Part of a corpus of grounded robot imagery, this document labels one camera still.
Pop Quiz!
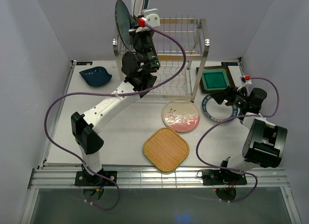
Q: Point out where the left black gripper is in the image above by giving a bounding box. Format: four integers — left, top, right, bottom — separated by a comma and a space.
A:
128, 15, 160, 70

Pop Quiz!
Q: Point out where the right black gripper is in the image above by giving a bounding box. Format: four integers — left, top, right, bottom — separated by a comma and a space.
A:
211, 85, 249, 109

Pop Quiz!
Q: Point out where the large dark teal round plate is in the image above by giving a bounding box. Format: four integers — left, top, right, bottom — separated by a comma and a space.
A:
114, 0, 135, 51

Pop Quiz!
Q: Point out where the dark blue leaf-shaped dish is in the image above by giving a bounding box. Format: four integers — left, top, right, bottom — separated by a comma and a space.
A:
79, 66, 112, 87

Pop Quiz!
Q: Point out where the white plate green red rim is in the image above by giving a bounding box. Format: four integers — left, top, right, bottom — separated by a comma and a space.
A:
130, 0, 149, 16

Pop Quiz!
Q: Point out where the square bamboo-pattern tray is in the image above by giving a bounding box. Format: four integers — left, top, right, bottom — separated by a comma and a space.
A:
143, 127, 190, 173

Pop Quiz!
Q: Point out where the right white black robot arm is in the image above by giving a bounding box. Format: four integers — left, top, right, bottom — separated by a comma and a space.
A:
211, 86, 288, 184

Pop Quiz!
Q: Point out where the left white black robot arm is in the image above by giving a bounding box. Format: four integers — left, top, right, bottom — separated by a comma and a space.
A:
71, 14, 160, 185

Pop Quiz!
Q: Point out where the green square dish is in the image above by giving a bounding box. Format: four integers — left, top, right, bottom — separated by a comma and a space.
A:
201, 70, 230, 91

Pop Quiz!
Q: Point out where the stainless steel two-tier dish rack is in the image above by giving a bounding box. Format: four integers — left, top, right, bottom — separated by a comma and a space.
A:
112, 17, 210, 102

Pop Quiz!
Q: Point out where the white plate navy lettered rim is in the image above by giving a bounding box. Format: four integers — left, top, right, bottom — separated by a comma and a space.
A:
201, 94, 239, 123

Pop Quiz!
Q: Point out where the pink cream floral round plate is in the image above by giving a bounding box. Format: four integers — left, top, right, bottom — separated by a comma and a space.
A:
161, 99, 200, 133

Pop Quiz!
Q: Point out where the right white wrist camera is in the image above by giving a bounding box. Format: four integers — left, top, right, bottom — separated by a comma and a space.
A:
237, 75, 252, 91

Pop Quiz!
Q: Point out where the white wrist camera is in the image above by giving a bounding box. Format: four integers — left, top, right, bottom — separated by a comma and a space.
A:
135, 8, 160, 33
237, 75, 252, 91

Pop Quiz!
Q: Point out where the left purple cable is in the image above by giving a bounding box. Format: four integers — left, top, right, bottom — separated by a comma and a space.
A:
43, 23, 187, 210

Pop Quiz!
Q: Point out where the purple cable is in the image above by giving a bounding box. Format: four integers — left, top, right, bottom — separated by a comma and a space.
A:
43, 23, 187, 210
196, 77, 281, 203

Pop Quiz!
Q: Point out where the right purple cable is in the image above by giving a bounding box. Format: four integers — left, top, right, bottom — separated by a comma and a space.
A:
196, 77, 281, 203

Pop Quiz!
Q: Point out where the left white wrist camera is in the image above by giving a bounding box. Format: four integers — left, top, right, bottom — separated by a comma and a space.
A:
135, 8, 160, 33

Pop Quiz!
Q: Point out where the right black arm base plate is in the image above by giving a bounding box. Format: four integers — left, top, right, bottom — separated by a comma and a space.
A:
201, 169, 247, 185

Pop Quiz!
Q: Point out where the aluminium front rail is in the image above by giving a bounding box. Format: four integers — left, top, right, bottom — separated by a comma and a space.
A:
28, 167, 290, 189

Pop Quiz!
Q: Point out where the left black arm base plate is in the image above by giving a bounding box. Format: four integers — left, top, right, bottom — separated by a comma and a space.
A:
74, 169, 117, 187

